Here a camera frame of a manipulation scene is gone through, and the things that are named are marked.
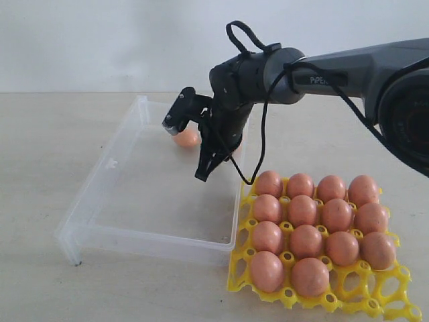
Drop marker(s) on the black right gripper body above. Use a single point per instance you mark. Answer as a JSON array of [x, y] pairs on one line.
[[228, 125]]

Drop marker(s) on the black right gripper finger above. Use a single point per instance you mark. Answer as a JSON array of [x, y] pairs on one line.
[[218, 158], [207, 162]]

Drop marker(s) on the brown egg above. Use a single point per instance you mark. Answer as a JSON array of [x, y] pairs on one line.
[[269, 182], [266, 271], [337, 215], [342, 248], [363, 189], [267, 208], [267, 236], [239, 149], [300, 184], [305, 242], [302, 211], [378, 250], [188, 138], [331, 187], [371, 217]]

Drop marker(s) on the brown egg back top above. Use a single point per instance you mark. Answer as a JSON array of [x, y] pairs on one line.
[[188, 138]]

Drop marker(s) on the brown egg corner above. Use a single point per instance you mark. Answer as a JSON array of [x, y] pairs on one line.
[[310, 277]]

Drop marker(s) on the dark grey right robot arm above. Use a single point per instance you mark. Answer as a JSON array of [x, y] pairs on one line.
[[390, 79]]

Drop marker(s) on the clear plastic box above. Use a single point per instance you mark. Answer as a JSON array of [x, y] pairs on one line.
[[142, 197]]

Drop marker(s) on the yellow plastic egg tray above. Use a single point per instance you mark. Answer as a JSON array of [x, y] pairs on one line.
[[354, 288]]

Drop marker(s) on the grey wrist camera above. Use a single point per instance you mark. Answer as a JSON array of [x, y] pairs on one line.
[[188, 106]]

